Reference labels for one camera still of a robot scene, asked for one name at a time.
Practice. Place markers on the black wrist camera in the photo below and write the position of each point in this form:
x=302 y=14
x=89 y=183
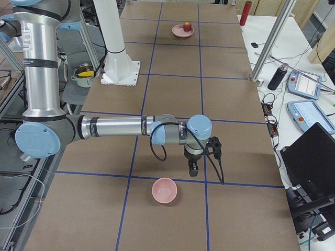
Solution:
x=213 y=147

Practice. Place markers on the lower teach pendant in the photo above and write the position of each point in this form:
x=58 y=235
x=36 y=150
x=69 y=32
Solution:
x=306 y=113

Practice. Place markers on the orange black adapter box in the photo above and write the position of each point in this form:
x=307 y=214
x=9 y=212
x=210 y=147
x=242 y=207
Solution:
x=267 y=108

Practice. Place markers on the red bottle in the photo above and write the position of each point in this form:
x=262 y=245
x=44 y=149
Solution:
x=245 y=12

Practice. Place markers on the black bottle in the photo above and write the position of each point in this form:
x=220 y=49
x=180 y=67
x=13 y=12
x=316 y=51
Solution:
x=277 y=78

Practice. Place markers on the black laptop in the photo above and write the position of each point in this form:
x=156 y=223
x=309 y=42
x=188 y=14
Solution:
x=310 y=160

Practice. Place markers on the pink bowl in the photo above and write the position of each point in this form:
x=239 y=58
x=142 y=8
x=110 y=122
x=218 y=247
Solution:
x=164 y=190

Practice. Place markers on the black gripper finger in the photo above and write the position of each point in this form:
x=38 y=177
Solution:
x=193 y=169

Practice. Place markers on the red apple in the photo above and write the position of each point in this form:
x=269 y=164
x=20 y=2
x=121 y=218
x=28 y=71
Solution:
x=187 y=26

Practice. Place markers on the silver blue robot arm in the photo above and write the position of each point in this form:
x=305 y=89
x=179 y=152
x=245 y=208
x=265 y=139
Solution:
x=46 y=128

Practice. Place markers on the small black device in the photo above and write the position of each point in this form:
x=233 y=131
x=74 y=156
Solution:
x=254 y=45

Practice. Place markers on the pink plate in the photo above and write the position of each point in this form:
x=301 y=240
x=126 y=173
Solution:
x=179 y=32

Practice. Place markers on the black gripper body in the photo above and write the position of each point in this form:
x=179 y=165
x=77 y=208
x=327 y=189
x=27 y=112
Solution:
x=191 y=159

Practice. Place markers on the black monitor stand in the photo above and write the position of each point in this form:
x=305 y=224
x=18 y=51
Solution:
x=314 y=211

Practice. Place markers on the aluminium frame post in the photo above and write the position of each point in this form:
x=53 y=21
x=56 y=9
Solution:
x=273 y=36

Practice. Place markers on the upper teach pendant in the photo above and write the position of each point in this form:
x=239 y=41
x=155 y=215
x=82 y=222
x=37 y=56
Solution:
x=302 y=86

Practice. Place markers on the teach pendant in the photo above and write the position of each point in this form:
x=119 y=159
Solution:
x=306 y=113
x=302 y=86

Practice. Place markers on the green pot with yellow item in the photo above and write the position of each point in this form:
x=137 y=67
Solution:
x=83 y=75

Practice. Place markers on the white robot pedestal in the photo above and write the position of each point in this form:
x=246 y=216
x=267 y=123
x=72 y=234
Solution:
x=119 y=68

